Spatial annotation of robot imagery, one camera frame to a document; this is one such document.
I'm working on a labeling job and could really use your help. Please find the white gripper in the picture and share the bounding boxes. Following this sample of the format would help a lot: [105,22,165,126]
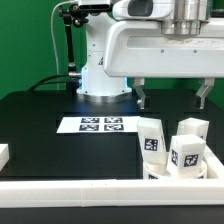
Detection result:
[104,19,224,110]

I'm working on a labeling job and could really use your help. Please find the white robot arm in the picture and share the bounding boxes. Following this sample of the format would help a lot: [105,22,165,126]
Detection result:
[78,0,224,109]

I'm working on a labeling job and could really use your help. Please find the white marker sheet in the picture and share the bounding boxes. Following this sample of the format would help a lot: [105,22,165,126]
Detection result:
[57,116,139,134]

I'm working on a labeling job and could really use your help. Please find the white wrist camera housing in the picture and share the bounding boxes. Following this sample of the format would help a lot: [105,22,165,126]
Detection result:
[112,0,174,20]

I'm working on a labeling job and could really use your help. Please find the white right barrier rail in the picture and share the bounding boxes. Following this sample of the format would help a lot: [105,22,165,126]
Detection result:
[203,146,224,180]

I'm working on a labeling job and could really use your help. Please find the white barrier rail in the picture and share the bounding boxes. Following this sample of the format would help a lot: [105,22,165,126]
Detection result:
[203,146,224,180]
[0,144,9,171]
[0,179,224,208]

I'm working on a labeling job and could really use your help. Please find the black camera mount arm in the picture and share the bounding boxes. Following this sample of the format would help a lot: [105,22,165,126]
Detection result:
[59,5,88,95]

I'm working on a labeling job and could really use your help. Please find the white cable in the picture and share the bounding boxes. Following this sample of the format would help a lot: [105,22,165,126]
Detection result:
[50,0,79,90]

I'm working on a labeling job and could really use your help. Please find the black cables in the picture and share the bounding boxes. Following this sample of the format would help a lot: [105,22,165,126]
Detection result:
[27,73,82,92]

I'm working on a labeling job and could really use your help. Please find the white left barrier rail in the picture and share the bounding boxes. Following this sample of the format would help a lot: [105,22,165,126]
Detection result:
[0,144,9,171]

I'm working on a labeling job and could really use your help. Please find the white front barrier rail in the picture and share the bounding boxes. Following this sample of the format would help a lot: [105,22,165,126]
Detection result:
[0,179,224,208]

